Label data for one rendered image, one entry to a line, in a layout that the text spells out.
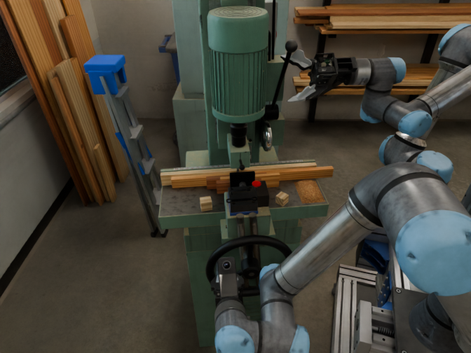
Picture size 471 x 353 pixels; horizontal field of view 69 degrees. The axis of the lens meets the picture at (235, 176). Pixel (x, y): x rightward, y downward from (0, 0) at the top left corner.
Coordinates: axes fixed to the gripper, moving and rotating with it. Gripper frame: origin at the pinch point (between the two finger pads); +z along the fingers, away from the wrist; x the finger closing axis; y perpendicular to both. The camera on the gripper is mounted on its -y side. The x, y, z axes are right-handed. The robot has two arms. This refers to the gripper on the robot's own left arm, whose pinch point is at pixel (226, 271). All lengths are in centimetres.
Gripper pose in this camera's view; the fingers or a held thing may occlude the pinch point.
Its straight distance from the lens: 104.2
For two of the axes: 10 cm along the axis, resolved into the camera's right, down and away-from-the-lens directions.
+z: -0.7, -1.2, 9.9
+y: 0.7, 9.9, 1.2
